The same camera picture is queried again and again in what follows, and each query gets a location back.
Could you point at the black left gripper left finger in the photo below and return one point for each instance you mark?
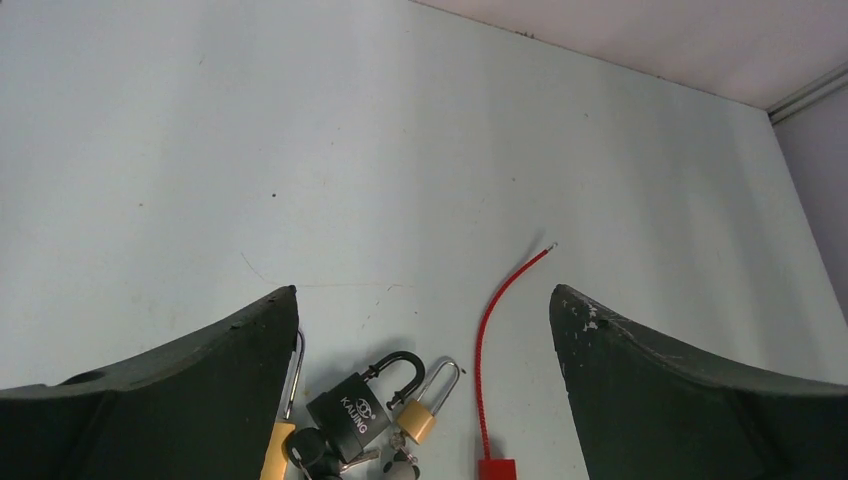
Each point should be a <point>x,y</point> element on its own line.
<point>198,407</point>

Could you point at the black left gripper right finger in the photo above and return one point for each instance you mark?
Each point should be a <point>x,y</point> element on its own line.
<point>648,406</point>

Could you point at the black Kaijing padlock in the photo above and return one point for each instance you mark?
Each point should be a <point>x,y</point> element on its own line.
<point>351,416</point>

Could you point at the large brass padlock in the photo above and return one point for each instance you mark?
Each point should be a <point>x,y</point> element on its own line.
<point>276,459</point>

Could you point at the small padlock keys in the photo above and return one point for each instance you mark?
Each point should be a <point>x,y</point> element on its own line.
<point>403,465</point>

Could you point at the small brass padlock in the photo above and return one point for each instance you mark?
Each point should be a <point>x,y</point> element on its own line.
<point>419,416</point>

